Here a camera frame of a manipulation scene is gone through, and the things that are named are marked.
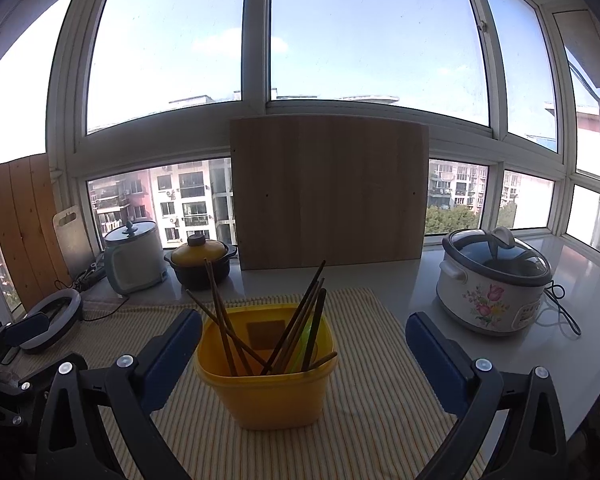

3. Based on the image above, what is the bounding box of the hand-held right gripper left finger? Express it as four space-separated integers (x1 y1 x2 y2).
35 307 203 480

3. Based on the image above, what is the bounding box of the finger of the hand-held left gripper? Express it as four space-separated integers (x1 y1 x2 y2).
0 312 51 368
0 366 56 430

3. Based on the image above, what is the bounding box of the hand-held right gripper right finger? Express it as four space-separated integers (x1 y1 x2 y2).
405 311 568 480

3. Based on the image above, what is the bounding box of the light brown chopstick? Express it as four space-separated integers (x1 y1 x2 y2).
271 276 327 376
186 289 271 368

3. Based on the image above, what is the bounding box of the dark brown chopstick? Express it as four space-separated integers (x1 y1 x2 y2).
301 287 328 373
203 258 239 377
260 259 327 376

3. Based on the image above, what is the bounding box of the yellow plastic container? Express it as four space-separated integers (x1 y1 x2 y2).
194 304 337 431

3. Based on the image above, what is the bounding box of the green plastic spoon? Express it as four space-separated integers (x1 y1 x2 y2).
290 322 319 374

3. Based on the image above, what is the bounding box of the white floral rice cooker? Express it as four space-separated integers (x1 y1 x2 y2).
436 226 552 337

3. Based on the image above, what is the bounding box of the striped tablecloth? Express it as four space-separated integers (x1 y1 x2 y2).
0 287 486 480

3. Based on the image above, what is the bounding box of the black pot with yellow lid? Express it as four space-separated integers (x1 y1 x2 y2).
165 232 238 290

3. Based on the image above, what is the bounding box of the orange-brown wooden board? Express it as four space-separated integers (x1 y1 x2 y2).
0 152 73 313

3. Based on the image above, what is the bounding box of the teal and white electric cooker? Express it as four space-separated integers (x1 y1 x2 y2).
103 220 169 295

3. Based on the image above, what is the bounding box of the large pale wooden board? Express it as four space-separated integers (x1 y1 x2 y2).
230 114 430 271

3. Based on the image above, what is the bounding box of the white ring light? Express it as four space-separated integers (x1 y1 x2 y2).
19 289 84 354

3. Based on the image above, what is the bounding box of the black power cable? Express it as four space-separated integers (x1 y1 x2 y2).
80 294 132 322

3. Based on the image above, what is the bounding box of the small cutting board with handle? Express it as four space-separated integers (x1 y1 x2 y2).
52 203 101 281

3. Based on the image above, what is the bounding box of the black rice cooker cable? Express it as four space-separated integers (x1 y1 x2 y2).
544 281 582 336

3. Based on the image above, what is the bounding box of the white window frame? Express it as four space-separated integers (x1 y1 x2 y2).
0 0 600 261

